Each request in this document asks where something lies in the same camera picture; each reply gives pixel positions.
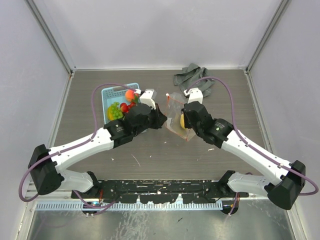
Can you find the yellow apple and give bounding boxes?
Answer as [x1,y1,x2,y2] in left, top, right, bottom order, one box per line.
[179,113,187,130]

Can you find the clear zip top bag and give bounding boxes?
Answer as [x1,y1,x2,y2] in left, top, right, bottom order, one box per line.
[165,92,196,142]

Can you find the orange peach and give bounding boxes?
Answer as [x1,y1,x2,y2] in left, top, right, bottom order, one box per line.
[124,89,140,103]

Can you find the blue plastic basket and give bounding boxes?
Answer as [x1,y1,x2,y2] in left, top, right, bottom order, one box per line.
[101,86,130,124]

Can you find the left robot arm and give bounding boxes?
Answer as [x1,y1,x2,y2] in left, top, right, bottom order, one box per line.
[28,103,167,198]

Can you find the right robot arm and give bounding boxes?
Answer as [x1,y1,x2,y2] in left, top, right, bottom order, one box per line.
[182,101,306,210]

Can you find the red strawberry cluster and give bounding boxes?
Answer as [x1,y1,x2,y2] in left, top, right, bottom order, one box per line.
[120,96,139,114]

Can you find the green grape bunch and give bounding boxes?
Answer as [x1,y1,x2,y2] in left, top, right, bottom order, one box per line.
[109,102,124,120]

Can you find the yellow banana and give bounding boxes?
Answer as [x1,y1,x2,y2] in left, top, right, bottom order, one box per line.
[107,106,114,121]

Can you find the grey crumpled cloth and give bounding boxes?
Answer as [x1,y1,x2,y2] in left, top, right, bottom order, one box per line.
[173,63,215,97]

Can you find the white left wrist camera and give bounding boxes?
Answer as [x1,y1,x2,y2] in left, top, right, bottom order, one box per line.
[134,89,156,110]

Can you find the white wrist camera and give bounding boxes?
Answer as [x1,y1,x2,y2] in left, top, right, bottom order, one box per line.
[134,89,156,110]
[183,87,203,104]

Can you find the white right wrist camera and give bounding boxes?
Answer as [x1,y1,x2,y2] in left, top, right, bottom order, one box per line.
[183,87,203,104]

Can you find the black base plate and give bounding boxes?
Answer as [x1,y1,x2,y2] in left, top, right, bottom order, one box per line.
[80,180,236,204]

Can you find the blue slotted cable duct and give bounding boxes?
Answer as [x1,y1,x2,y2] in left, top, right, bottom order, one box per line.
[34,200,223,211]

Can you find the aluminium frame rail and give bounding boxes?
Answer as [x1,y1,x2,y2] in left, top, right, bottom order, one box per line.
[22,181,38,199]

